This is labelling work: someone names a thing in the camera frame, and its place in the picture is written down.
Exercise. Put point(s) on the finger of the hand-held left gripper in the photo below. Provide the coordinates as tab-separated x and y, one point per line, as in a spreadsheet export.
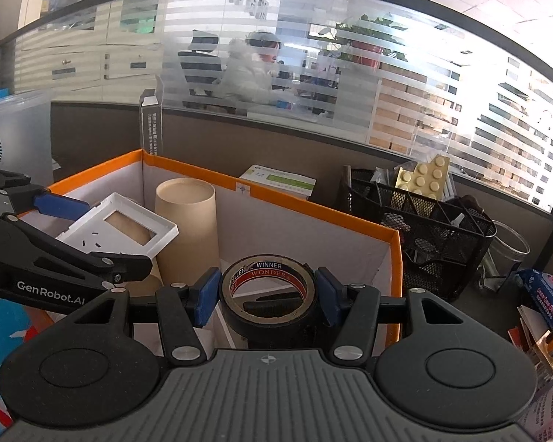
60	203
120	268

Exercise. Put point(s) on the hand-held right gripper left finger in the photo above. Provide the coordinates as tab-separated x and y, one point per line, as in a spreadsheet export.
207	299

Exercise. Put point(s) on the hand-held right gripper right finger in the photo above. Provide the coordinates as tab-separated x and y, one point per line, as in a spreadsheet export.
329	294

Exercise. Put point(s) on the white wall socket panel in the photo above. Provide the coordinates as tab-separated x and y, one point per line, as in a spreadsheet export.
92	228

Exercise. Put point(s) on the black tape roll red label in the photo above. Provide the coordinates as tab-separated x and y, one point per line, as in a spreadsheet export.
258	327

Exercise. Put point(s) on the orange cardboard box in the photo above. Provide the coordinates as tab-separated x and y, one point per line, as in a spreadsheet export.
304	239

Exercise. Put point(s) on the brown paper cup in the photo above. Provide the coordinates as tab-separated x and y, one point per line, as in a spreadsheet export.
189	239

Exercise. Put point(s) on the frosted plastic cup green logo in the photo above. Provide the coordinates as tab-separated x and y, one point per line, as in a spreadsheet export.
23	138

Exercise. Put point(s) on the black mesh desk organizer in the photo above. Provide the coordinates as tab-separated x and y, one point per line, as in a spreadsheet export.
433	258

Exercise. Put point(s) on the grey tall carton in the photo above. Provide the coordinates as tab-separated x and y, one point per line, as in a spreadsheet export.
151	129

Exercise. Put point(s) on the white and green box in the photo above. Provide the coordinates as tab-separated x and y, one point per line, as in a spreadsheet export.
281	177

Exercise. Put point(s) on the white filing cabinet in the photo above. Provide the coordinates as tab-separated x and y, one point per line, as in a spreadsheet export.
87	64

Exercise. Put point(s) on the yellow building brick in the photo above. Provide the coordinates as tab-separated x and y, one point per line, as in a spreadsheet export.
424	177

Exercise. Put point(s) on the clear plastic container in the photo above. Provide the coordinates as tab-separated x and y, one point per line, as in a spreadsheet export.
511	239

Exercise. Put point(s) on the black office chair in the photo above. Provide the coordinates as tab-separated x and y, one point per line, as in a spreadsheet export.
202	66

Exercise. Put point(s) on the blue printed box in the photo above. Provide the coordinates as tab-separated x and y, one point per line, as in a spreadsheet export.
548	294

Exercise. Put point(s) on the potted plant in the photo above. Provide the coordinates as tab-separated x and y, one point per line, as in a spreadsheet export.
368	32

